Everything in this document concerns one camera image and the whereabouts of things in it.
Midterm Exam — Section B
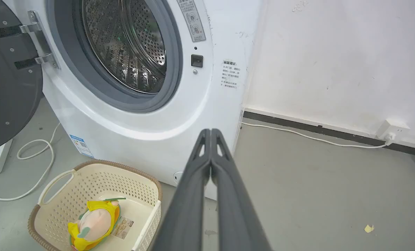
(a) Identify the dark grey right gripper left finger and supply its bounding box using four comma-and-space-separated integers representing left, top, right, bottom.
151, 129, 212, 251

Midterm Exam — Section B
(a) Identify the cream perforated laundry basket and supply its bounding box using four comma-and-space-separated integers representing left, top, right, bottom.
28, 160, 163, 251

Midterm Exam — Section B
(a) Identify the white front-load washing machine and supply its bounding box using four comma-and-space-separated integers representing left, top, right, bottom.
2, 0, 263, 201

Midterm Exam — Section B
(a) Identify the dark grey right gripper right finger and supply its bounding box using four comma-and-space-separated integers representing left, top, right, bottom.
211, 129, 272, 251

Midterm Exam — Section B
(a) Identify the dark grey washing machine door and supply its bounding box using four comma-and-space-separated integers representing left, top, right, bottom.
0, 0, 44, 154

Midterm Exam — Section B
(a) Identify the white power strip cable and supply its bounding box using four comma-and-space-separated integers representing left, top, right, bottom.
0, 122, 61, 201

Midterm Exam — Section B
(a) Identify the white wall plug with cable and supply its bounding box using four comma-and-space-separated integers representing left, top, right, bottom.
241, 122, 392, 149

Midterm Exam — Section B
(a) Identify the yellow pink plush toy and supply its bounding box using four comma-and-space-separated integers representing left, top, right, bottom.
68, 198, 126, 251

